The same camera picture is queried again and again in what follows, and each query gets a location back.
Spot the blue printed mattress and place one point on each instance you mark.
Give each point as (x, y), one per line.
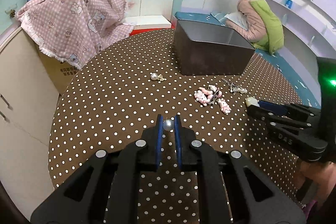
(288, 74)

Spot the green padded jacket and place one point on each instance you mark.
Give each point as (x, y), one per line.
(271, 27)

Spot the pink padded jacket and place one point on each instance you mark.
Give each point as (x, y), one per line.
(249, 19)

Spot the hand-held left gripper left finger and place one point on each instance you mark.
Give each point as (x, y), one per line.
(160, 136)

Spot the cardboard box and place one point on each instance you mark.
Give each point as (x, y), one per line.
(60, 74)

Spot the blue clip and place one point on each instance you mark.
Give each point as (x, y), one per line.
(288, 2)

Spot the brown polka-dot tablecloth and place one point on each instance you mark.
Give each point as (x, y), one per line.
(118, 108)

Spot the silver metal tin box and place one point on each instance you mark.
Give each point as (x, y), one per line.
(210, 58)

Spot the red box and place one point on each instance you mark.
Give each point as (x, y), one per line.
(152, 29)

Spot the white bead pendant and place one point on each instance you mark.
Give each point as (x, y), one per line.
(250, 101)

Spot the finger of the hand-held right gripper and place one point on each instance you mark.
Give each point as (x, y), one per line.
(288, 138)
(273, 107)

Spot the white cloth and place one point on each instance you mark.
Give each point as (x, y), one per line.
(236, 20)

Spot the white pearl earring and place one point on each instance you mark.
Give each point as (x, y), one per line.
(167, 125)

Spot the teal drawer round knob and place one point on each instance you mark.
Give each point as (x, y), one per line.
(13, 3)

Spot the pearl gold charm earring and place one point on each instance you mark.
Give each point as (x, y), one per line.
(157, 77)

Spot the person's right hand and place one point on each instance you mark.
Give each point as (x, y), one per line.
(319, 176)

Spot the white box lid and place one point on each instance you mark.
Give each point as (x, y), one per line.
(147, 20)

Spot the pink checked printed cloth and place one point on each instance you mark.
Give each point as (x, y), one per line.
(73, 19)

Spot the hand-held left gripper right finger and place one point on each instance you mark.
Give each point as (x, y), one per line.
(178, 140)

